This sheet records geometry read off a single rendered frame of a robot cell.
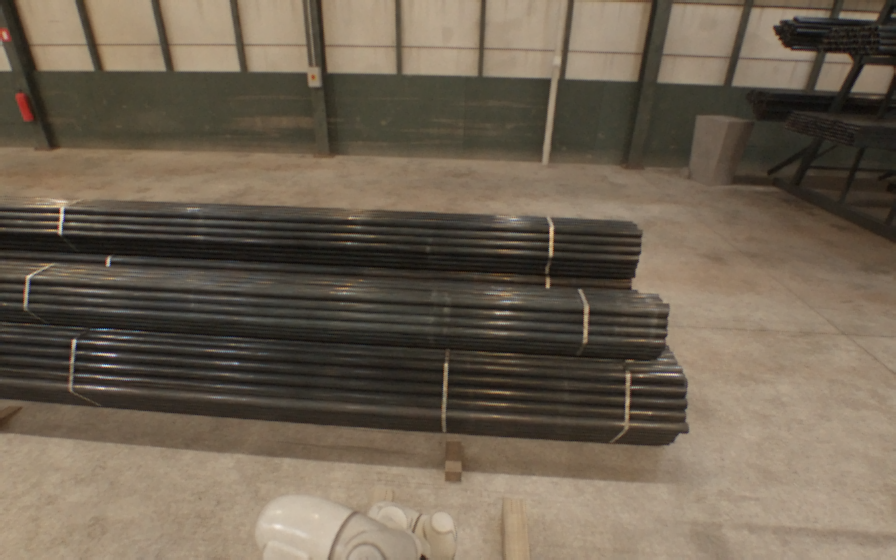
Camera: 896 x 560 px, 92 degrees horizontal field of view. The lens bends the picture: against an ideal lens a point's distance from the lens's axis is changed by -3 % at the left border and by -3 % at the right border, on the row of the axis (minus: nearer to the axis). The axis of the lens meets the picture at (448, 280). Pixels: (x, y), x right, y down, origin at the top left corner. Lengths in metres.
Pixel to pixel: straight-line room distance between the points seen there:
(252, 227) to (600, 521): 2.37
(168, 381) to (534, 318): 1.92
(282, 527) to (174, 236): 2.26
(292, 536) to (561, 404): 1.62
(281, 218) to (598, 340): 1.84
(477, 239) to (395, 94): 6.81
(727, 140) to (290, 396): 7.66
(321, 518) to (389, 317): 1.36
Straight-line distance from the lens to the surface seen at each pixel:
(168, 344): 2.77
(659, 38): 9.27
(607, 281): 2.75
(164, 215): 3.11
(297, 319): 2.36
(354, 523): 1.01
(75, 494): 2.92
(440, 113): 9.05
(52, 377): 3.21
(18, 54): 12.66
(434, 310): 2.20
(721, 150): 8.63
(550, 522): 2.35
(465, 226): 2.52
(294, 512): 1.04
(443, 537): 1.49
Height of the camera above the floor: 1.89
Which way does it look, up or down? 27 degrees down
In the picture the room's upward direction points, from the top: 1 degrees clockwise
